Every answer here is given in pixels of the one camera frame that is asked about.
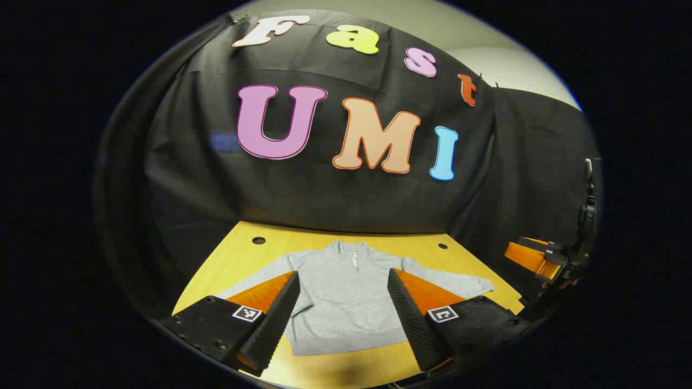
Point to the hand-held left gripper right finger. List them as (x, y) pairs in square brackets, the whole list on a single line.
[(413, 324)]

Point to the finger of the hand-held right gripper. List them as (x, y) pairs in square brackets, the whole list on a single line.
[(527, 259), (532, 240)]

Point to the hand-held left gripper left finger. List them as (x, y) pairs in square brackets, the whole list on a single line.
[(273, 324)]

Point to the grey zip-neck sweatshirt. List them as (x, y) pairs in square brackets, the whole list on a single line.
[(346, 302)]

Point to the black backdrop cloth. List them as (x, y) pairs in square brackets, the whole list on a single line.
[(324, 194)]

